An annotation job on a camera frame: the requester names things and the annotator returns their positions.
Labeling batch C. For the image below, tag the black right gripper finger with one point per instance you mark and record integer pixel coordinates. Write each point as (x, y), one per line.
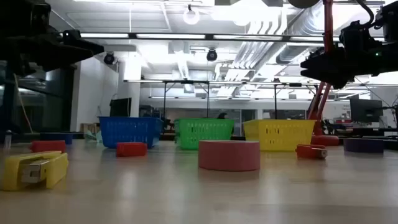
(326, 77)
(320, 63)

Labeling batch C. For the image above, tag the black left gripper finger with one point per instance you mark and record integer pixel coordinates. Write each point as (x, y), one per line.
(65, 57)
(82, 43)

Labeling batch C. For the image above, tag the red stapler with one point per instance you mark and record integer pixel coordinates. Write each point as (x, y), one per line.
(131, 149)
(311, 152)
(48, 146)

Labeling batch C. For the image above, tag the purple tape roll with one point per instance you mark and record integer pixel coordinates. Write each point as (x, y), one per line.
(363, 145)

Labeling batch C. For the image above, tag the blue tape roll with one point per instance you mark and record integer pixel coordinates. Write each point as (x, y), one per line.
(56, 138)

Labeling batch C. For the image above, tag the white teal staple remover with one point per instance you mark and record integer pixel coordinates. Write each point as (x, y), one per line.
(93, 137)

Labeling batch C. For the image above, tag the pink tape roll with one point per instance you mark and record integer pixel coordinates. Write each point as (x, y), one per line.
(229, 155)

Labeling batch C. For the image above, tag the yellow stapler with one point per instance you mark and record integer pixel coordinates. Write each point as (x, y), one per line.
(56, 168)

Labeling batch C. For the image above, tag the black ceiling device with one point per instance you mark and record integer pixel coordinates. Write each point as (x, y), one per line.
(109, 58)
(211, 55)

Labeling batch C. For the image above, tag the black computer monitor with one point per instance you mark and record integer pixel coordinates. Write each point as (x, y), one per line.
(366, 110)

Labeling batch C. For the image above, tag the red desk lamp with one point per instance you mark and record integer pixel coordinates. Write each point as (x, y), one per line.
(325, 140)

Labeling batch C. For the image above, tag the black desk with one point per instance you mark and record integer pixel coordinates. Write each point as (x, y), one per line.
(373, 130)

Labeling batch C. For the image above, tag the yellow plastic basket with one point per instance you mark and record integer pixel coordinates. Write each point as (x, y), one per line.
(280, 133)

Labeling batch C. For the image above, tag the wooden crate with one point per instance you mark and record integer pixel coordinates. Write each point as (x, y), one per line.
(88, 127)

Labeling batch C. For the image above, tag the black flat screen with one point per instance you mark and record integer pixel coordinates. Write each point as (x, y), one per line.
(120, 107)

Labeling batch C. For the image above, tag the blue plastic basket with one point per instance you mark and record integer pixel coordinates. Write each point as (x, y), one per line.
(130, 130)

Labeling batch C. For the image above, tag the person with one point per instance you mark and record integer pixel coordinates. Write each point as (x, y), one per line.
(222, 115)

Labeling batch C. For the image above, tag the overhead light bar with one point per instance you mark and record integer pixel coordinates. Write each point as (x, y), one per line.
(210, 36)

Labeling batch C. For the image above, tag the green plastic basket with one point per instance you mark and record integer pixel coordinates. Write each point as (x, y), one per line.
(202, 132)

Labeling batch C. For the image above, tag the black background table frame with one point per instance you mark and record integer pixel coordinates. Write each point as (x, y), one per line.
(186, 82)

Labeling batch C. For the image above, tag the black aluminium table frame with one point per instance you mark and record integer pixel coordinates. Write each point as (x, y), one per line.
(168, 137)

